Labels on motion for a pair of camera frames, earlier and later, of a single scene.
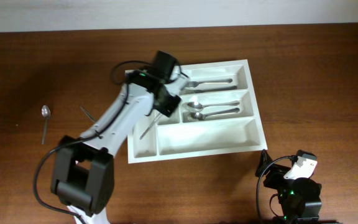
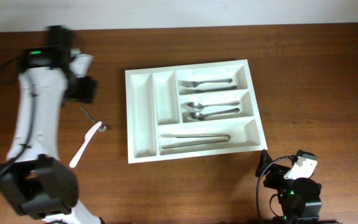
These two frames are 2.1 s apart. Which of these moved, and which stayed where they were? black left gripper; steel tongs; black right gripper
Moved: steel tongs; black left gripper
Stayed: black right gripper
